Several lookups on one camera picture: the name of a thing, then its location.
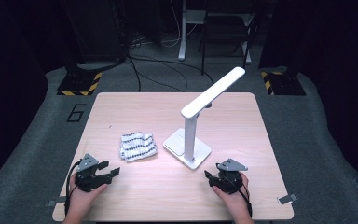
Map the person's left hand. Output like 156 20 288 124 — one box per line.
69 172 109 216

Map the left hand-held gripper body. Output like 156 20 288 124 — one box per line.
74 153 104 192

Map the black floor cable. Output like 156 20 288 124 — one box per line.
127 54 216 93
128 56 143 93

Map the white desk frame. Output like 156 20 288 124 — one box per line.
177 0 254 65

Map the black chair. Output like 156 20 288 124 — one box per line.
198 12 259 77

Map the person's right hand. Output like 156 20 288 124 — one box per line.
213 172 252 217

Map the black equipment cabinet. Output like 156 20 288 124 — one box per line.
63 0 127 63

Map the grey tape piece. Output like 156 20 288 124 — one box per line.
47 195 68 208
277 193 298 205

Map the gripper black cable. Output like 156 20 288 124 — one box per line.
237 183 254 218
63 160 82 217

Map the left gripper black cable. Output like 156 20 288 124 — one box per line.
63 160 82 217

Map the white desk lamp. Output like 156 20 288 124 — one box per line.
162 66 246 171

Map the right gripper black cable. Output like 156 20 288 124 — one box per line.
237 183 254 218

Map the striped white cloth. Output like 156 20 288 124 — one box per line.
118 131 158 162

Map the black stand base striped edge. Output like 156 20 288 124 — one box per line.
56 71 103 97
260 71 307 96

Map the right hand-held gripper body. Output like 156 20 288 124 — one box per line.
216 158 249 195

